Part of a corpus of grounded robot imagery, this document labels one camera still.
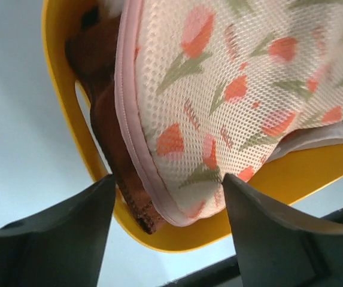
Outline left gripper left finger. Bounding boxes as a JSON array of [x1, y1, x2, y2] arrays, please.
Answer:
[[0, 175, 116, 286]]

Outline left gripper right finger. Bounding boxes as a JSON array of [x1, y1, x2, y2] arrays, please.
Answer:
[[223, 174, 343, 286]]

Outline yellow plastic basket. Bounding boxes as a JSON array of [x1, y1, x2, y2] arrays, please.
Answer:
[[41, 1, 343, 253]]

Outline tulip print mesh pouch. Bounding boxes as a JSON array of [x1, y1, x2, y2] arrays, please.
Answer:
[[115, 1, 343, 227]]

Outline brown cloth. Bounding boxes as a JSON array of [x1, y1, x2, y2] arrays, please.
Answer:
[[65, 7, 165, 234]]

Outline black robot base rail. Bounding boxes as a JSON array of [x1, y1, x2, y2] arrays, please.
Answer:
[[159, 200, 343, 287]]

